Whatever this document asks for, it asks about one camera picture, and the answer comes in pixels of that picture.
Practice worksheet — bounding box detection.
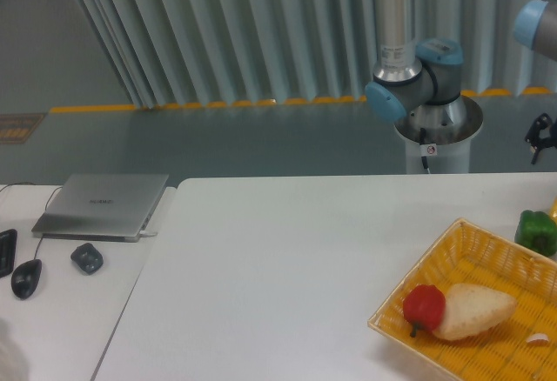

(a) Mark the black pedestal cable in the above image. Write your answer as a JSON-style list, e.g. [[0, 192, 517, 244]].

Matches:
[[419, 127, 433, 175]]

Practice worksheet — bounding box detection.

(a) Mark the grey pleated curtain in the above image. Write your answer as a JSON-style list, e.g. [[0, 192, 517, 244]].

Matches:
[[77, 0, 556, 108]]

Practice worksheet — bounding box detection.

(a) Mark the brown floor sign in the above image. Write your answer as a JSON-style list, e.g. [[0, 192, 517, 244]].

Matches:
[[0, 113, 46, 144]]

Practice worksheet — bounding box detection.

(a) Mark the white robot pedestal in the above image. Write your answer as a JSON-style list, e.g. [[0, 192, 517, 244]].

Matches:
[[394, 96, 483, 174]]

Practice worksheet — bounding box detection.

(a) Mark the small orange white piece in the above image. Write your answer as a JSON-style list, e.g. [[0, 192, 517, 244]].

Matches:
[[526, 333, 550, 345]]

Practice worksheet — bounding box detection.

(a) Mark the black laptop cable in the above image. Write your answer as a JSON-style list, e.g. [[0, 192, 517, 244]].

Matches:
[[0, 182, 63, 208]]

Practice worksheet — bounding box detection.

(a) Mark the dark grey earbuds case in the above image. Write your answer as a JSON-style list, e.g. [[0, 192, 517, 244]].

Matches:
[[70, 243, 104, 275]]

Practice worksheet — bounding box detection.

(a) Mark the white bread piece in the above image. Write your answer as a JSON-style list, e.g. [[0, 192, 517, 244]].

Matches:
[[433, 283, 518, 341]]

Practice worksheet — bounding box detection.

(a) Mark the green bell pepper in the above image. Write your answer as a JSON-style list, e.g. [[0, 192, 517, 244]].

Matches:
[[514, 210, 556, 257]]

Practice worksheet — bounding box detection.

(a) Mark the silver closed laptop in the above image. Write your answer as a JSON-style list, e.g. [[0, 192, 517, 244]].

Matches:
[[32, 174, 168, 242]]

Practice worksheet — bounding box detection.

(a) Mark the yellow woven basket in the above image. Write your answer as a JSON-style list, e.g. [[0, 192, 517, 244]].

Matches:
[[368, 218, 556, 380]]

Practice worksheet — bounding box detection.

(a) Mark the black computer mouse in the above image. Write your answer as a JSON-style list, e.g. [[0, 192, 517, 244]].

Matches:
[[10, 258, 43, 300]]

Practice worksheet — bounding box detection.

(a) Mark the yellow bell pepper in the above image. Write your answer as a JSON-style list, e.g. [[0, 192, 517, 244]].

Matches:
[[548, 198, 557, 223]]

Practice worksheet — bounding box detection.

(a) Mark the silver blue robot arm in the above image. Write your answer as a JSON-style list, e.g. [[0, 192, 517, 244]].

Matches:
[[365, 0, 556, 174]]

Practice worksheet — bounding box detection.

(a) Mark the red bell pepper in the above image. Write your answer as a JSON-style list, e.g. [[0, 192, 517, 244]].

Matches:
[[402, 284, 446, 338]]

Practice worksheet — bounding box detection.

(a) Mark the black keyboard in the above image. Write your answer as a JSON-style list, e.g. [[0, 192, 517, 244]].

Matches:
[[0, 229, 17, 277]]

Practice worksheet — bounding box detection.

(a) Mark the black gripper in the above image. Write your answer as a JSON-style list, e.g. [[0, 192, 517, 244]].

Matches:
[[524, 113, 557, 164]]

